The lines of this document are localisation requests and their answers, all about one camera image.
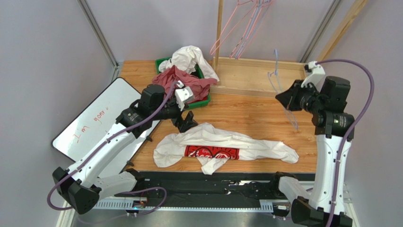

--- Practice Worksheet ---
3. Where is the left aluminium corner profile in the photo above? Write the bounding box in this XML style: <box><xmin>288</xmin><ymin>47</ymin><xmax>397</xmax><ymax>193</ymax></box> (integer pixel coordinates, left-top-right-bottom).
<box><xmin>77</xmin><ymin>0</ymin><xmax>119</xmax><ymax>69</ymax></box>

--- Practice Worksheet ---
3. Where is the white t-shirt red print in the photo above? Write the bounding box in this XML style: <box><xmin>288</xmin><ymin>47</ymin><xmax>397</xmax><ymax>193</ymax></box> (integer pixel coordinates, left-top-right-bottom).
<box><xmin>153</xmin><ymin>123</ymin><xmax>299</xmax><ymax>175</ymax></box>

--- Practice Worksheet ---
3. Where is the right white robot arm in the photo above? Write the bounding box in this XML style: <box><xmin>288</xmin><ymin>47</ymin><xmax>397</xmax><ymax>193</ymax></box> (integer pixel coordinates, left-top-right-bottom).
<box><xmin>275</xmin><ymin>76</ymin><xmax>355</xmax><ymax>227</ymax></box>

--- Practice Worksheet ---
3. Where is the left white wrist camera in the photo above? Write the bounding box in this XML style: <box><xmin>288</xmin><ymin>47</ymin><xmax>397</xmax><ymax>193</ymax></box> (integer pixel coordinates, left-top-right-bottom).
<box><xmin>175</xmin><ymin>81</ymin><xmax>194</xmax><ymax>111</ymax></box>

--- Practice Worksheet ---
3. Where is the wooden rack right post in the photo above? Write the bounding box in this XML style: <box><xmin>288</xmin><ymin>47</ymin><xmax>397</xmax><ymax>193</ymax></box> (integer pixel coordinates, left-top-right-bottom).
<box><xmin>316</xmin><ymin>0</ymin><xmax>368</xmax><ymax>61</ymax></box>

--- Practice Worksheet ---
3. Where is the white whiteboard black frame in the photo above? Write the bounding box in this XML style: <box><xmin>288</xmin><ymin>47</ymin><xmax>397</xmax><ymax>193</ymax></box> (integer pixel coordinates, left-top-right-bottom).
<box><xmin>52</xmin><ymin>78</ymin><xmax>160</xmax><ymax>178</ymax></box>

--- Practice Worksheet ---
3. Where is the wooden rack left post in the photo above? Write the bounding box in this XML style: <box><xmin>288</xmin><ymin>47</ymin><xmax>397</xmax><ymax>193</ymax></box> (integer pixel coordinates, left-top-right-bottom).
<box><xmin>212</xmin><ymin>0</ymin><xmax>224</xmax><ymax>71</ymax></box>

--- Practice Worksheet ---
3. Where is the aluminium frame rail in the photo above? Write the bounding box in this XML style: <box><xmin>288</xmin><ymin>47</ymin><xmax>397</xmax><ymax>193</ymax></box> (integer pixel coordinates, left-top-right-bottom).
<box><xmin>56</xmin><ymin>181</ymin><xmax>360</xmax><ymax>227</ymax></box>

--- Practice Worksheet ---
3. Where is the purple cable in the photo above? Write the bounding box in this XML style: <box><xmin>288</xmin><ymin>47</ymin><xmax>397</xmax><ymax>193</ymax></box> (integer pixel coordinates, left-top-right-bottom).
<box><xmin>273</xmin><ymin>59</ymin><xmax>375</xmax><ymax>227</ymax></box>
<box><xmin>47</xmin><ymin>81</ymin><xmax>178</xmax><ymax>216</ymax></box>

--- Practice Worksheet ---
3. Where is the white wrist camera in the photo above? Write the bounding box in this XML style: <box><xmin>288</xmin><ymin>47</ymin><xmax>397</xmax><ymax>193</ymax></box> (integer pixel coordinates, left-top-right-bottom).
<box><xmin>175</xmin><ymin>81</ymin><xmax>194</xmax><ymax>111</ymax></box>
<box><xmin>301</xmin><ymin>61</ymin><xmax>325</xmax><ymax>88</ymax></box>

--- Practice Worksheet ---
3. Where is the right aluminium corner profile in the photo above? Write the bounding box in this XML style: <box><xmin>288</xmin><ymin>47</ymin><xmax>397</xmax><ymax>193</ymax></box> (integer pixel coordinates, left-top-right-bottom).
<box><xmin>299</xmin><ymin>0</ymin><xmax>343</xmax><ymax>63</ymax></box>

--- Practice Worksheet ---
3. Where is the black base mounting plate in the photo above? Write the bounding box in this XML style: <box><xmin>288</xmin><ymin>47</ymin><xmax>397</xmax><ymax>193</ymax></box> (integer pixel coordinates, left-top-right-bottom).
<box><xmin>114</xmin><ymin>171</ymin><xmax>315</xmax><ymax>209</ymax></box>

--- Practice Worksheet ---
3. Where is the wooden rack post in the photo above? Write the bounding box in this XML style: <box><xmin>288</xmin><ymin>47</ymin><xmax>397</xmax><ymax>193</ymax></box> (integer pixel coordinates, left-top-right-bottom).
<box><xmin>212</xmin><ymin>0</ymin><xmax>224</xmax><ymax>71</ymax></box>
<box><xmin>316</xmin><ymin>0</ymin><xmax>368</xmax><ymax>61</ymax></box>

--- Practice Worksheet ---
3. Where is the wooden rack base tray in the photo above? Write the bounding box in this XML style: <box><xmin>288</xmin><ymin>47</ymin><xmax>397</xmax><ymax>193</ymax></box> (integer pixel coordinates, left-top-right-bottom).
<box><xmin>210</xmin><ymin>57</ymin><xmax>307</xmax><ymax>98</ymax></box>

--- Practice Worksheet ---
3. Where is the aluminium corner profile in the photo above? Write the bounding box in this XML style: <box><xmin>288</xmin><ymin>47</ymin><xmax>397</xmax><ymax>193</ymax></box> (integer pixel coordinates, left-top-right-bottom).
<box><xmin>299</xmin><ymin>0</ymin><xmax>343</xmax><ymax>63</ymax></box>
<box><xmin>77</xmin><ymin>0</ymin><xmax>119</xmax><ymax>69</ymax></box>

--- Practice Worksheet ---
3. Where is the green plastic bin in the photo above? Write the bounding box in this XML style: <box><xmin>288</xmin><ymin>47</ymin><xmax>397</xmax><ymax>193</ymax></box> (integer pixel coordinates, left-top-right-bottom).
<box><xmin>155</xmin><ymin>57</ymin><xmax>210</xmax><ymax>110</ymax></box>

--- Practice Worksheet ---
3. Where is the light blue wire hanger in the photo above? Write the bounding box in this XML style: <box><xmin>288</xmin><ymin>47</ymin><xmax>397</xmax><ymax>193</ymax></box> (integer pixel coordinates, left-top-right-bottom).
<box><xmin>233</xmin><ymin>0</ymin><xmax>268</xmax><ymax>59</ymax></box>

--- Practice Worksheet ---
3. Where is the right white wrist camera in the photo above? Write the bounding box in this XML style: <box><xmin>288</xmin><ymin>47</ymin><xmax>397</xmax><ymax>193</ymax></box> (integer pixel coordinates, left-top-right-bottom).
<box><xmin>301</xmin><ymin>61</ymin><xmax>325</xmax><ymax>88</ymax></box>

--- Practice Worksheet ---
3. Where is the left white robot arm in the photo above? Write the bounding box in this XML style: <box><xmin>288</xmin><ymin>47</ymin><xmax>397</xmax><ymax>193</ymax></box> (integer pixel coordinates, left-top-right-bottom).
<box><xmin>47</xmin><ymin>81</ymin><xmax>198</xmax><ymax>215</ymax></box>

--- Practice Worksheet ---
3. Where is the white t-shirt blue print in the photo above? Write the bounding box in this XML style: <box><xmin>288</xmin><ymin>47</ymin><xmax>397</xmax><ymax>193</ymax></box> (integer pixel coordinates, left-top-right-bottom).
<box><xmin>157</xmin><ymin>45</ymin><xmax>220</xmax><ymax>81</ymax></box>

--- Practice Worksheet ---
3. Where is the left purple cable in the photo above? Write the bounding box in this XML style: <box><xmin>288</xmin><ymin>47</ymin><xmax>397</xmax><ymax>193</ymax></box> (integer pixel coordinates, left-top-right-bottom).
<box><xmin>47</xmin><ymin>81</ymin><xmax>178</xmax><ymax>216</ymax></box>

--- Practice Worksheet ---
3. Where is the dusty pink t-shirt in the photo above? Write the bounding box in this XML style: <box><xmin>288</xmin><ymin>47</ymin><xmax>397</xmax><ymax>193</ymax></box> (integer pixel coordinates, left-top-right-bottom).
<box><xmin>152</xmin><ymin>66</ymin><xmax>218</xmax><ymax>102</ymax></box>

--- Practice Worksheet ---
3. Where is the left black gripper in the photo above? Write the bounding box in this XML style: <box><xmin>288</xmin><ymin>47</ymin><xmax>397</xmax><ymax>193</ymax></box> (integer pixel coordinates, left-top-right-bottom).
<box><xmin>151</xmin><ymin>96</ymin><xmax>198</xmax><ymax>133</ymax></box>

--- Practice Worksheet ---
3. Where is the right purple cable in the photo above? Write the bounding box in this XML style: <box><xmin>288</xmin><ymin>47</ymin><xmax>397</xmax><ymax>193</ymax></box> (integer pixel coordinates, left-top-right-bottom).
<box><xmin>273</xmin><ymin>59</ymin><xmax>375</xmax><ymax>227</ymax></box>

